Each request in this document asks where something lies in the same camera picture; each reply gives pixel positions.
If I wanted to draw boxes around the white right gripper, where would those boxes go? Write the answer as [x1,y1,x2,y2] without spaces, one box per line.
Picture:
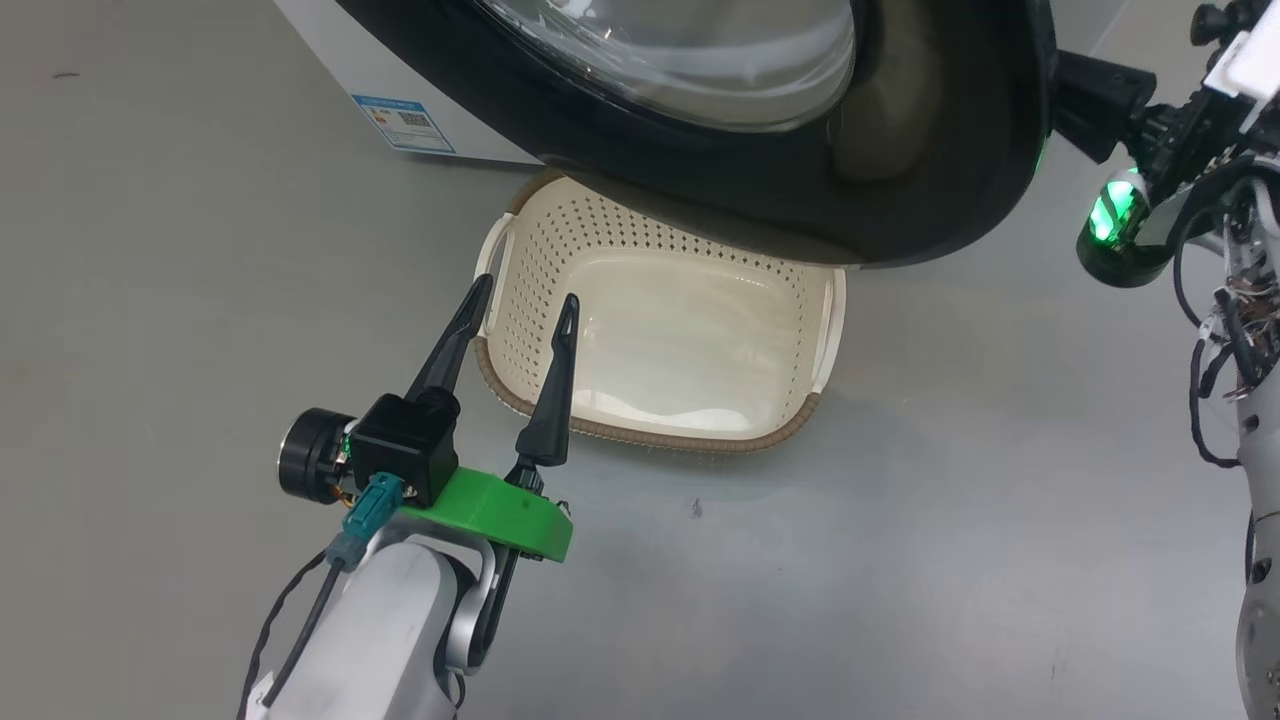
[1052,30,1280,186]

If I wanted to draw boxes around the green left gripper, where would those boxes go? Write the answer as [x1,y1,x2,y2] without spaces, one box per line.
[400,274,581,563]

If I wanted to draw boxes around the black glass washing machine door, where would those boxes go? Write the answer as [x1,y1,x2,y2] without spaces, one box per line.
[335,0,1059,269]

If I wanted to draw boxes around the cream perforated laundry basket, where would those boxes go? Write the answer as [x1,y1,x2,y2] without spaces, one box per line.
[472,168,848,453]

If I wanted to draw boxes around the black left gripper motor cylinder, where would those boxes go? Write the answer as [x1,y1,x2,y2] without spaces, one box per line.
[278,408,356,504]

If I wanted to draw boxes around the blue energy label sticker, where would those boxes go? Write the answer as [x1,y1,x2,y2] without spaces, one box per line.
[352,95,456,154]

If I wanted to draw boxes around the teal-plug left camera cable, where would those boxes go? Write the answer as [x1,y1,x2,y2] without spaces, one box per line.
[238,475,406,720]

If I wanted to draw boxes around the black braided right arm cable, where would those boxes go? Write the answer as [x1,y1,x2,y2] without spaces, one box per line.
[1170,200,1251,471]

